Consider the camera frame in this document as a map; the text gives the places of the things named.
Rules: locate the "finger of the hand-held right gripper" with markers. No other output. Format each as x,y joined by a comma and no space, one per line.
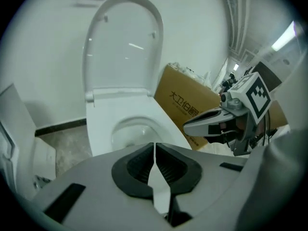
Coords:
220,109
199,129

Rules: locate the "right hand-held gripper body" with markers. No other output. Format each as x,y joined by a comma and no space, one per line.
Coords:
258,97

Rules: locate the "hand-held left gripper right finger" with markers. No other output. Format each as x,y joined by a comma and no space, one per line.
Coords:
216,177

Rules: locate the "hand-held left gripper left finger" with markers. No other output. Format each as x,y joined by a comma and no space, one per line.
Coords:
91,177

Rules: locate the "white smart toilet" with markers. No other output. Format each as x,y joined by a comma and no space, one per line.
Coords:
108,119

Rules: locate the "white toilet with tank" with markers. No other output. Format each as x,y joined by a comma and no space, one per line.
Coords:
14,133

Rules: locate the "large cardboard box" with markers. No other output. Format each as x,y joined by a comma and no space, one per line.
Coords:
183,93

